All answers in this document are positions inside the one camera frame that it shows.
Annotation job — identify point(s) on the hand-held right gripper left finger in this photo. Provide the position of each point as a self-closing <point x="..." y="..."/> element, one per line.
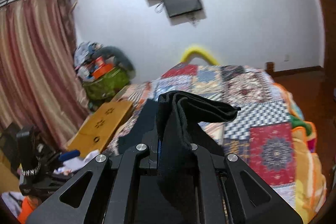
<point x="86" y="187"/>

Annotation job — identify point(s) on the small black monitor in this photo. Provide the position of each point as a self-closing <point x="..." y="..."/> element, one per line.
<point x="182" y="2"/>

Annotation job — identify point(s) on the wooden wardrobe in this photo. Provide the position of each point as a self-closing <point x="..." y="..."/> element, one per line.
<point x="329" y="29"/>

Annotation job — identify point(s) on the orange cloth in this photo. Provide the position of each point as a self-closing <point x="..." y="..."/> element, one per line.
<point x="29" y="209"/>

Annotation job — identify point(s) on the orange box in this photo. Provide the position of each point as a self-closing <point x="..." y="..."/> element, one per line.
<point x="102" y="69"/>

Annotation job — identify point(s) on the patchwork blanket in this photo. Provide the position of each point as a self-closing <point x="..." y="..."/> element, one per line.
<point x="262" y="119"/>

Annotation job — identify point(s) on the grey long pillow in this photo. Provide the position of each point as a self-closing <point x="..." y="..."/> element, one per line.
<point x="123" y="58"/>

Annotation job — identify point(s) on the striped pink curtain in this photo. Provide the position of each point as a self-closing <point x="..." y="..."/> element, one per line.
<point x="34" y="61"/>

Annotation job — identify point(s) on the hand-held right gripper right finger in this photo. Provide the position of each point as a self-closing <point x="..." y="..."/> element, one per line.
<point x="210" y="169"/>

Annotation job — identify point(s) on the yellow foam tube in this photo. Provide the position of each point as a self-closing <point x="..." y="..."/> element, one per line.
<point x="199" y="52"/>

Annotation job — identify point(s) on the white wall socket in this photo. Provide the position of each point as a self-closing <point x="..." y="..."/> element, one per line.
<point x="287" y="57"/>

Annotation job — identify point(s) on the pile of clothes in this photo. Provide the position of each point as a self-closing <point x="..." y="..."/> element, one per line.
<point x="84" y="53"/>

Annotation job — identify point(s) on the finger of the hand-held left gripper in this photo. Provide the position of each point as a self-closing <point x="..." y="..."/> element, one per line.
<point x="69" y="155"/>

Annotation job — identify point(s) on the white paper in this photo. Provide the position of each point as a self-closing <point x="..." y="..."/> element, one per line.
<point x="78" y="163"/>

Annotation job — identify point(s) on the orange fleece blanket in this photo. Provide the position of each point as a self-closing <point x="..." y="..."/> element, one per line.
<point x="309" y="161"/>

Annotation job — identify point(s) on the wooden bed post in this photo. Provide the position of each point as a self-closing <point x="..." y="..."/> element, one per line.
<point x="269" y="68"/>

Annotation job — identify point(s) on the black pants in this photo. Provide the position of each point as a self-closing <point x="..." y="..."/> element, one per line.
<point x="178" y="134"/>

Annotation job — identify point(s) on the wooden lap desk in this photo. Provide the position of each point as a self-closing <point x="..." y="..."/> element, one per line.
<point x="102" y="124"/>

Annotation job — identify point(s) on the green fabric bag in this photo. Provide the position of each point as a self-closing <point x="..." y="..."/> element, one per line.
<point x="107" y="85"/>

